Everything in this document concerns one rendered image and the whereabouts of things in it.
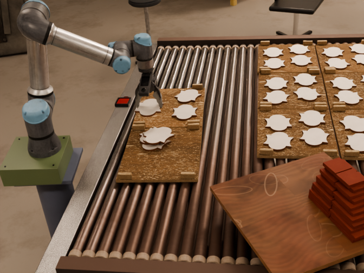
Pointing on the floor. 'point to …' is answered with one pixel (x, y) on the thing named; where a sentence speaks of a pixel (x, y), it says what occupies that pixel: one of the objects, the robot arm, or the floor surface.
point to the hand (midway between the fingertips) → (149, 107)
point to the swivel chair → (287, 5)
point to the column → (58, 193)
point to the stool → (144, 10)
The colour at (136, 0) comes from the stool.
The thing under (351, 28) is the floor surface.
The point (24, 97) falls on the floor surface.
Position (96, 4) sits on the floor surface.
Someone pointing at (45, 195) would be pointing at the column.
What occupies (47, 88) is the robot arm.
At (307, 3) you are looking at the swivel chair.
